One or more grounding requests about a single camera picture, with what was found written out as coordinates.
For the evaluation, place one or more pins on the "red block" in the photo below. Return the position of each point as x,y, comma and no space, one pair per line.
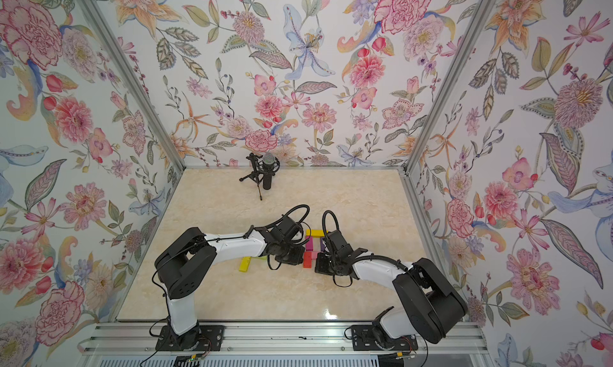
307,259

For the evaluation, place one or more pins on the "aluminium front rail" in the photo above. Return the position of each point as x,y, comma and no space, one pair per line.
269,338

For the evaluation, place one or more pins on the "black microphone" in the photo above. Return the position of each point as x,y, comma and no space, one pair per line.
269,166

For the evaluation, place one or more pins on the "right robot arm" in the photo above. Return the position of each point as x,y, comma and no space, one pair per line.
431,306

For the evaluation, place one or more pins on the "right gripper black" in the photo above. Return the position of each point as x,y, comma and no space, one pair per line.
320,265

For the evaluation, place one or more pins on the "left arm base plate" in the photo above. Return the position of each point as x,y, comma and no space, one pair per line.
201,338

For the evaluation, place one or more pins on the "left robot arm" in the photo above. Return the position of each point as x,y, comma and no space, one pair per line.
181,268

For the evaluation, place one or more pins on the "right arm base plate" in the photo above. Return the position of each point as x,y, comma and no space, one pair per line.
374,337

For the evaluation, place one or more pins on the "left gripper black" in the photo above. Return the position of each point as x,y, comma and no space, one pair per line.
298,259

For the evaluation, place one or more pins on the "long yellow block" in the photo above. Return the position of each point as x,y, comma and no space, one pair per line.
244,264
315,233

